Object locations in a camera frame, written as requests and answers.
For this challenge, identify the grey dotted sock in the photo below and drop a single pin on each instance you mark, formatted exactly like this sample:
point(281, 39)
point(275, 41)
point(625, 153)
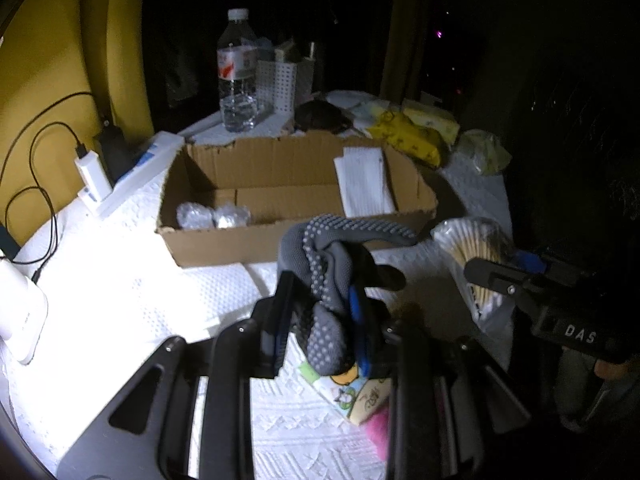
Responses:
point(322, 340)

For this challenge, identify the clear wrapped small bundle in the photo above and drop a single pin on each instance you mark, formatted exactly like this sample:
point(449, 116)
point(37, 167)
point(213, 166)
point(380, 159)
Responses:
point(231, 216)
point(195, 216)

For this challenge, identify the pale yellow tissue pack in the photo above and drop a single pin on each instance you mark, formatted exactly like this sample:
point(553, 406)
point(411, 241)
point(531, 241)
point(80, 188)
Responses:
point(432, 117)

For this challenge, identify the white folded cloth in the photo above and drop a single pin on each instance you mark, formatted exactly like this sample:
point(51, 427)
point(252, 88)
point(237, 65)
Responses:
point(362, 185)

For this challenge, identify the black power adapter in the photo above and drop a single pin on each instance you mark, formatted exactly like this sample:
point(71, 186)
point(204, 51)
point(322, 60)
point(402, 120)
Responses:
point(114, 152)

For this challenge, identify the pale green packet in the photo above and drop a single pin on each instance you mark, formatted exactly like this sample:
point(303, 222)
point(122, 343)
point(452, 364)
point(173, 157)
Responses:
point(482, 152)

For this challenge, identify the bag of cotton swabs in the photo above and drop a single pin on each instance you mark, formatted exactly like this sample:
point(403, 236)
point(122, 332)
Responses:
point(470, 245)

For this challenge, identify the clear plastic water bottle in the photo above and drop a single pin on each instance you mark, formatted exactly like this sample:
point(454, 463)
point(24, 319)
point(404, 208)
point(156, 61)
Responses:
point(237, 80)

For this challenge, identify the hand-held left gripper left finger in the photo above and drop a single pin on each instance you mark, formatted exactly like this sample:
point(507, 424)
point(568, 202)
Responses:
point(284, 310)

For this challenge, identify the white soft packets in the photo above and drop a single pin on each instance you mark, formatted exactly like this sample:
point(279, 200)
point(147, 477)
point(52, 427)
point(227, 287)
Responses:
point(371, 112)

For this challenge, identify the black round pouch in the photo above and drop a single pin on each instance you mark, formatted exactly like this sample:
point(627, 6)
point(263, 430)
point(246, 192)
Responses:
point(320, 116)

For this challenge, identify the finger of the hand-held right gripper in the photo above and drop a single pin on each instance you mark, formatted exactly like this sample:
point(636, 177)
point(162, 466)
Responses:
point(492, 277)
point(530, 260)

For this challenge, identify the white charger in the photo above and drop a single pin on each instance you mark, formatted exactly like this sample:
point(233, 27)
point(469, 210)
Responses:
point(92, 177)

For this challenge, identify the person's right hand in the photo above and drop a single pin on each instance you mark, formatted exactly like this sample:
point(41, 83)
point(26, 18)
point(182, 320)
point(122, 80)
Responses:
point(611, 371)

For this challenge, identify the cardboard box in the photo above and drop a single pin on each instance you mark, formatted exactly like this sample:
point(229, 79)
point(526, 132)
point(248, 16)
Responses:
point(280, 175)

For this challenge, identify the cartoon printed tissue packet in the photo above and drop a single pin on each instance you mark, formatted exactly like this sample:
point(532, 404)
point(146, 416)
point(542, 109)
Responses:
point(350, 395)

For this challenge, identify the white power strip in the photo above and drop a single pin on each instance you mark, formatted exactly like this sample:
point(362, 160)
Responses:
point(145, 165)

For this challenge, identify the yellow curtain strip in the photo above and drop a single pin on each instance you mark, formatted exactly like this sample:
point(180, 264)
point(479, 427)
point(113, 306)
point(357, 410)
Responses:
point(405, 25)

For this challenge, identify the yellow padded panel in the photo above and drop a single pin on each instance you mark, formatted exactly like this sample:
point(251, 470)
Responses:
point(45, 35)

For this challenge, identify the white perforated organizer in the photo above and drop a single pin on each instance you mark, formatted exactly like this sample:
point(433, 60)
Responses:
point(277, 82)

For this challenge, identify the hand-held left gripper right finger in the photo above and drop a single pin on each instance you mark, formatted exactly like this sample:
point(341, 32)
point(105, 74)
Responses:
point(358, 327)

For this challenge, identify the white plastic device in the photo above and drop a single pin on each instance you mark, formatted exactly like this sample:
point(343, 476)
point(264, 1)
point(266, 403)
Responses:
point(22, 310)

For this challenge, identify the pink plush toy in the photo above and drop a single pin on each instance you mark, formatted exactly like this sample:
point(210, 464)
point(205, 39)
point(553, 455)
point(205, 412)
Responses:
point(377, 432)

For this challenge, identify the yellow printed packet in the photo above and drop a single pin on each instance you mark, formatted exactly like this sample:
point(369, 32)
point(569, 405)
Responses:
point(407, 137)

